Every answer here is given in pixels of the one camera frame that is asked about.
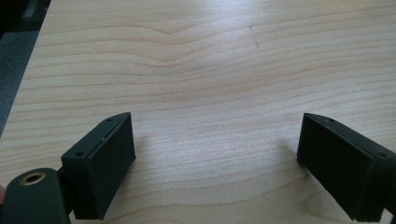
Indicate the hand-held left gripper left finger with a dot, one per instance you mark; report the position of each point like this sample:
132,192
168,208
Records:
102,161

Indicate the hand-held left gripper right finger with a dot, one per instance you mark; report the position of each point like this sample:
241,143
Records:
339,165

